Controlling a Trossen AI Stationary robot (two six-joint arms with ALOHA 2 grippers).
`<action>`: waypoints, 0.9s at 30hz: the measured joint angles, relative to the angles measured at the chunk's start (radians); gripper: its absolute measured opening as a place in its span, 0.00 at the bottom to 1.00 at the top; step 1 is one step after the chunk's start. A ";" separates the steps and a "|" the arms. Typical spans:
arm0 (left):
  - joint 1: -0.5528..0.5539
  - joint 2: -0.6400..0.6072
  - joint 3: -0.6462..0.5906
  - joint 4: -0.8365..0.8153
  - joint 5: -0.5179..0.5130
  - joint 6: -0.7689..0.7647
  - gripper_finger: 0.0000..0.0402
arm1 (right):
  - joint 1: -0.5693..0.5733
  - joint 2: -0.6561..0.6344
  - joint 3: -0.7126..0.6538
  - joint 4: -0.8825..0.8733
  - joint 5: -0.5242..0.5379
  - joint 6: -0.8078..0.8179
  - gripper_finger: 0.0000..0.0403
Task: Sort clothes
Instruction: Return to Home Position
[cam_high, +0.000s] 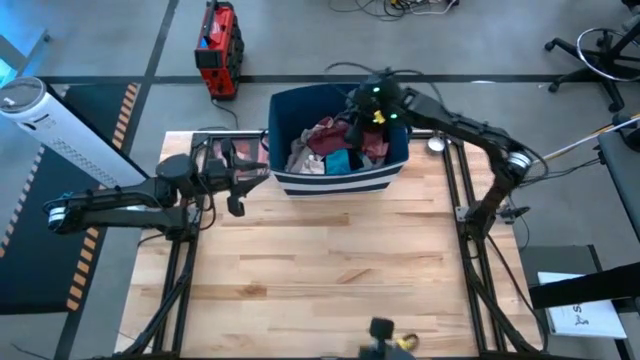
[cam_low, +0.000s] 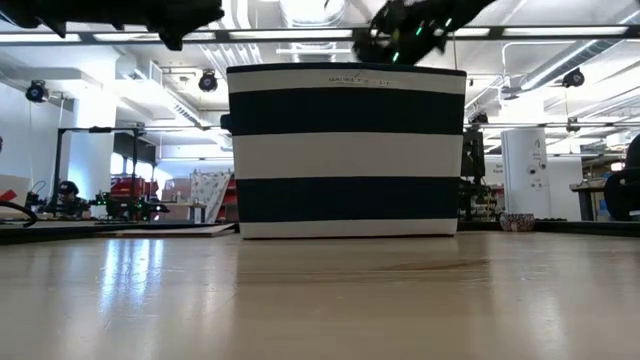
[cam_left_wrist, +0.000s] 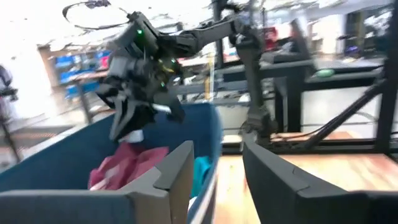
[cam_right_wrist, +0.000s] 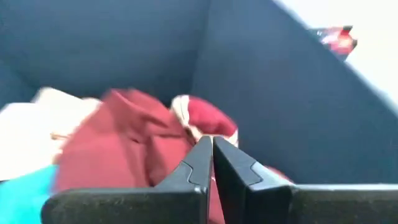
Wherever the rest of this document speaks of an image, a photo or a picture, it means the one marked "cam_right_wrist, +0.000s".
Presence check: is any teal sock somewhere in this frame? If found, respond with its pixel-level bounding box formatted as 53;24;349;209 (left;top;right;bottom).
0;164;60;224

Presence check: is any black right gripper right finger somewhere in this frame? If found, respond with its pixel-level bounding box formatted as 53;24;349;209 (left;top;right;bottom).
213;136;294;224

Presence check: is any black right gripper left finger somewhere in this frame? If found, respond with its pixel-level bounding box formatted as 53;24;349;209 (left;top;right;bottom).
41;135;214;224

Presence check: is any beige garment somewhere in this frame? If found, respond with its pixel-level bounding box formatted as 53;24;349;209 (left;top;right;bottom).
0;86;103;182

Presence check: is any red toolbox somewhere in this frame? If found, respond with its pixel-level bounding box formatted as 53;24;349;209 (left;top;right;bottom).
310;25;359;62

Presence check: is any maroon garment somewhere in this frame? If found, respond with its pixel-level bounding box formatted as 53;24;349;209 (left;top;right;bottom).
52;88;294;224

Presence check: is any navy white striped fabric basket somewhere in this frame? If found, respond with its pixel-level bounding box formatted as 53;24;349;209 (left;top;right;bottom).
0;0;398;185

